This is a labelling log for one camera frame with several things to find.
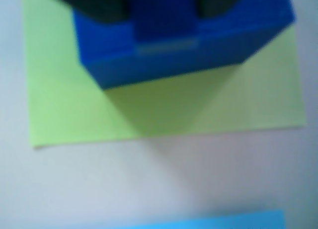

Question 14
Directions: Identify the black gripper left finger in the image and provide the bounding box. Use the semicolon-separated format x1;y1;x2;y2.
44;0;130;25

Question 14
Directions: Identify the light blue paper square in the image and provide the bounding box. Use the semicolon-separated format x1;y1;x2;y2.
116;209;286;229

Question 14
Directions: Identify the large blue cube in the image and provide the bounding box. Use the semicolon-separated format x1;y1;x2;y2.
72;0;297;91

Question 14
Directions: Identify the green paper square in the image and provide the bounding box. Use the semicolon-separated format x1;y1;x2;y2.
21;0;307;150

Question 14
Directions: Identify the tiny blue cube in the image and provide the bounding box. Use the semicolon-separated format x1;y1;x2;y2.
128;0;201;45

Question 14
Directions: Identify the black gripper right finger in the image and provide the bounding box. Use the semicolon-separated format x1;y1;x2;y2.
197;0;245;19

